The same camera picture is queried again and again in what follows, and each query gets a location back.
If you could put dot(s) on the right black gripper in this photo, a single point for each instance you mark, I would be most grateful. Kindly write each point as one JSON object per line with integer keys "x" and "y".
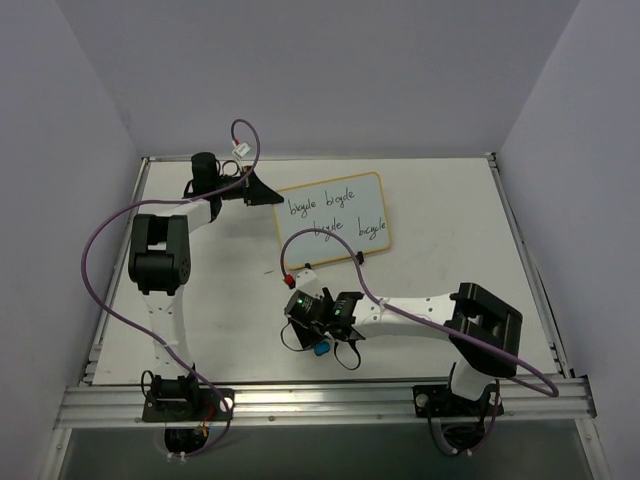
{"x": 305, "y": 332}

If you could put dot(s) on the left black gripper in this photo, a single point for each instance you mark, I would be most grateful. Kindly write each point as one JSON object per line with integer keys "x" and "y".
{"x": 248, "y": 186}

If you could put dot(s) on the blue bone-shaped eraser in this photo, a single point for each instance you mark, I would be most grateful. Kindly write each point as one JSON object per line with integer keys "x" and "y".
{"x": 321, "y": 348}

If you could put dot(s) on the yellow framed whiteboard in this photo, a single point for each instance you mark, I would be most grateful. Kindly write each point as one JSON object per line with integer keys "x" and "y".
{"x": 352, "y": 207}

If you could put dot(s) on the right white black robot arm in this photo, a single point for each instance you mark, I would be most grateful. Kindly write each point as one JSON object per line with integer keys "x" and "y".
{"x": 484, "y": 329}

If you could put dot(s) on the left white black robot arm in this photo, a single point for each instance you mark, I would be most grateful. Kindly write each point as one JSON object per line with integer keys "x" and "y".
{"x": 160, "y": 266}

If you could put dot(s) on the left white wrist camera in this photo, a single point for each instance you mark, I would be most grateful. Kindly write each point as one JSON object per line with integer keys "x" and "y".
{"x": 239, "y": 152}

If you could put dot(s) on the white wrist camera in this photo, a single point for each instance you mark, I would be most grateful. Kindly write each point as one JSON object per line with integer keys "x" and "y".
{"x": 305, "y": 281}
{"x": 239, "y": 152}

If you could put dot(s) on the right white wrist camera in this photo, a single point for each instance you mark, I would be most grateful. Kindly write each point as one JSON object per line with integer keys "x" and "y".
{"x": 305, "y": 281}

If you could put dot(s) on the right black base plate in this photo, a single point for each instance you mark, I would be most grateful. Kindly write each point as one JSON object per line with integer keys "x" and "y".
{"x": 438, "y": 401}

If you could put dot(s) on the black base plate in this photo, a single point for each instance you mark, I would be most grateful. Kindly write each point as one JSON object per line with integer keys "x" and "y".
{"x": 166, "y": 406}
{"x": 438, "y": 401}

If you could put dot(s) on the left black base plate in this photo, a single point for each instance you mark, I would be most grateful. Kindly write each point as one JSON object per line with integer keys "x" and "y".
{"x": 166, "y": 406}

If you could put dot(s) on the aluminium front rail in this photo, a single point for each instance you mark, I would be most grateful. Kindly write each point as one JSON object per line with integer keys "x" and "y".
{"x": 319, "y": 404}

